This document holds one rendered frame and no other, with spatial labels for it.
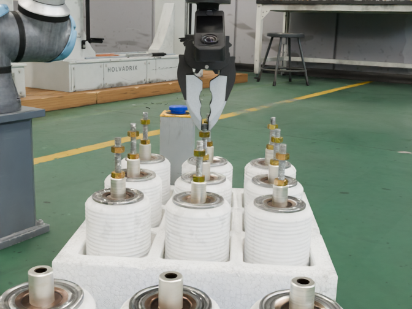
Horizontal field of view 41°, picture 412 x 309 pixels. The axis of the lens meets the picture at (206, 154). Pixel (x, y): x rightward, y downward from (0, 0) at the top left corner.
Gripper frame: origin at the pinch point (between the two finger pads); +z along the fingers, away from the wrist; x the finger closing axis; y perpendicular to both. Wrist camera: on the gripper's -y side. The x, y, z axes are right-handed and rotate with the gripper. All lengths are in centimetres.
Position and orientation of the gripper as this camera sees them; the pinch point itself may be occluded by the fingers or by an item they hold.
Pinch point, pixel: (205, 122)
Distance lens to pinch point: 88.8
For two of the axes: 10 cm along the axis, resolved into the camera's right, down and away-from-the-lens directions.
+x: -10.0, -0.2, -0.3
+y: -0.2, -2.3, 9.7
